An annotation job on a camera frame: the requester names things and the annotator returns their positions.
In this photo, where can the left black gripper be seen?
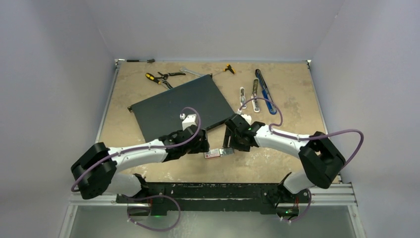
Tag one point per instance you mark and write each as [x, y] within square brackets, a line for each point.
[202, 146]

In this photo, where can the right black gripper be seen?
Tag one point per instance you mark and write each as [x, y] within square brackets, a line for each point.
[240, 147]

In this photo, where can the red white staple box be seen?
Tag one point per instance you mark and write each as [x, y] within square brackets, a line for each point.
[213, 153]

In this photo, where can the white stapler part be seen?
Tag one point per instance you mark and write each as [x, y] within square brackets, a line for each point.
[242, 98]

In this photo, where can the blue stapler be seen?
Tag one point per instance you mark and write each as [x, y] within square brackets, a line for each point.
[265, 92]

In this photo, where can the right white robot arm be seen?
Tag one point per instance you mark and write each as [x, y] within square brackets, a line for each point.
[320, 159]

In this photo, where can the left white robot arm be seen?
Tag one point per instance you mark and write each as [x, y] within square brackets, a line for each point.
[98, 169]

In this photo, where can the small yellow black screwdriver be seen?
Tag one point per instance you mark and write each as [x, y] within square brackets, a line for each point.
[227, 68]

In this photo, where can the silver wrench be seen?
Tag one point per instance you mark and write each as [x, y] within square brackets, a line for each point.
[184, 69]

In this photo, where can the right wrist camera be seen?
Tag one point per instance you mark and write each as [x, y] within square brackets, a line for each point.
[246, 117]

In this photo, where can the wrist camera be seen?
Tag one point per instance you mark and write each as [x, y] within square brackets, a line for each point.
[188, 120]
[246, 117]

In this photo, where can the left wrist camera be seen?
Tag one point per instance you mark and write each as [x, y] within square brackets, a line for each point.
[188, 120]

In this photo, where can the dark flat network switch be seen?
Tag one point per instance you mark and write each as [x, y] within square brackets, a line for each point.
[160, 114]

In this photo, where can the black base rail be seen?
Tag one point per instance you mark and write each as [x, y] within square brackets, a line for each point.
[265, 198]

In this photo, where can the black handled cutters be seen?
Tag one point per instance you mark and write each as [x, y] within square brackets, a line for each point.
[167, 75]

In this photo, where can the black tool at wall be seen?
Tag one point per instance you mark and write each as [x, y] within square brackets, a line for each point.
[141, 60]

